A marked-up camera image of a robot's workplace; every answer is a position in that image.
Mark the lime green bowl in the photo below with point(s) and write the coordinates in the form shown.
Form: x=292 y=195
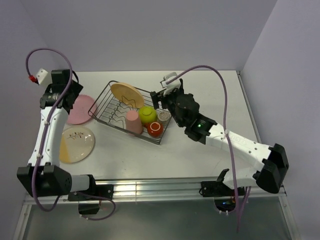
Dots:
x=147 y=114

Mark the aluminium front rail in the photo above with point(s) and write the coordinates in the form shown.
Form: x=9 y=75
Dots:
x=163 y=189

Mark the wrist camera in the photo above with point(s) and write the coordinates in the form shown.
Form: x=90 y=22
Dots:
x=170 y=83
x=42 y=78

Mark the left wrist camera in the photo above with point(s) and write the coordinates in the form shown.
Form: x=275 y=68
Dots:
x=42 y=78

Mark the orange brown ceramic mug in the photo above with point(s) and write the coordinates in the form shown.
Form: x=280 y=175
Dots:
x=154 y=129

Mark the small patterned glass cup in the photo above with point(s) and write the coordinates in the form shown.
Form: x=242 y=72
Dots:
x=163 y=117

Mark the cream yellow floral plate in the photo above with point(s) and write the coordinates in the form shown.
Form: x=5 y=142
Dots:
x=76 y=144

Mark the pink plastic cup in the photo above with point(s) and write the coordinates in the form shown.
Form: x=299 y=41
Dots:
x=133 y=122

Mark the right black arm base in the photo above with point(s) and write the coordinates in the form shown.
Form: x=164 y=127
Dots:
x=215 y=189

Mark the pink plastic plate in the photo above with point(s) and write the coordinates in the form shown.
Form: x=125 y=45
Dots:
x=79 y=113

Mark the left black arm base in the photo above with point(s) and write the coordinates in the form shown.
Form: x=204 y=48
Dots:
x=90 y=199

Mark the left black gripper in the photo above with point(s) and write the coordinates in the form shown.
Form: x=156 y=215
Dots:
x=76 y=88

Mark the orange plastic plate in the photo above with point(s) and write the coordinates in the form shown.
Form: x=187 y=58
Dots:
x=127 y=94

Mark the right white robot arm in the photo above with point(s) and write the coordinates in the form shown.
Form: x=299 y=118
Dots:
x=268 y=164

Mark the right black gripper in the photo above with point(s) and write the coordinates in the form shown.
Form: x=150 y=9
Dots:
x=166 y=97

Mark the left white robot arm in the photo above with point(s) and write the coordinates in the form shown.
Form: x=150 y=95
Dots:
x=42 y=176

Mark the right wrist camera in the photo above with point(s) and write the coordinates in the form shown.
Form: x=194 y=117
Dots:
x=170 y=83

